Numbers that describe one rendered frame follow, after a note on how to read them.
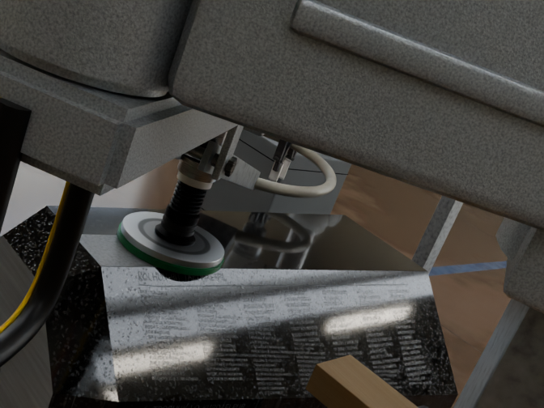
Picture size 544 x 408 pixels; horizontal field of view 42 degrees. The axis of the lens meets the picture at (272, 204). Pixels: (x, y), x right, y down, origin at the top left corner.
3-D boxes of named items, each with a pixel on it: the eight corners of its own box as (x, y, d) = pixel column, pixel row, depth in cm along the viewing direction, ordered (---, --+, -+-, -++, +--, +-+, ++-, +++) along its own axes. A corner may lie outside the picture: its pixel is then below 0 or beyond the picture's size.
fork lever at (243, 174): (223, 180, 112) (236, 151, 112) (114, 133, 114) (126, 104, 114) (265, 195, 181) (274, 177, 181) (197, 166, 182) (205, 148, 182)
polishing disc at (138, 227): (155, 269, 128) (158, 263, 128) (101, 214, 142) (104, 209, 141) (242, 267, 143) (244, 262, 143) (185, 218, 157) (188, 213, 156)
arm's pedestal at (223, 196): (147, 277, 309) (208, 107, 286) (229, 272, 346) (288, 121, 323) (218, 343, 279) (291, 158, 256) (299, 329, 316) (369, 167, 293)
